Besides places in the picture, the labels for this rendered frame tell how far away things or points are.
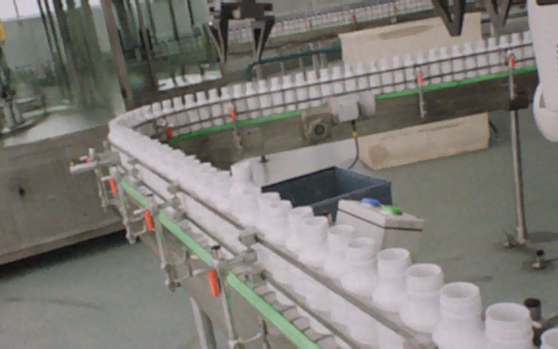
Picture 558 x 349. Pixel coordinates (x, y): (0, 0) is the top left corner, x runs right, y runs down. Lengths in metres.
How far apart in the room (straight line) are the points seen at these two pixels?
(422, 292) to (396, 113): 2.40
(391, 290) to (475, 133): 5.05
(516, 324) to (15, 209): 4.12
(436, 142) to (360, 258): 4.88
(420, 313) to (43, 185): 3.96
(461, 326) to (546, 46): 0.73
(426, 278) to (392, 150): 4.84
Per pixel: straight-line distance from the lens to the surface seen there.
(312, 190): 1.98
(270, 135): 2.91
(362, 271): 0.75
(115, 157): 2.21
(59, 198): 4.51
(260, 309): 1.03
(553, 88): 1.25
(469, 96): 3.15
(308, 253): 0.85
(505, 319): 0.61
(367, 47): 5.31
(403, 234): 0.99
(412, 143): 5.53
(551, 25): 1.23
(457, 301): 0.61
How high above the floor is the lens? 1.45
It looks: 15 degrees down
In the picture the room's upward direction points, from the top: 10 degrees counter-clockwise
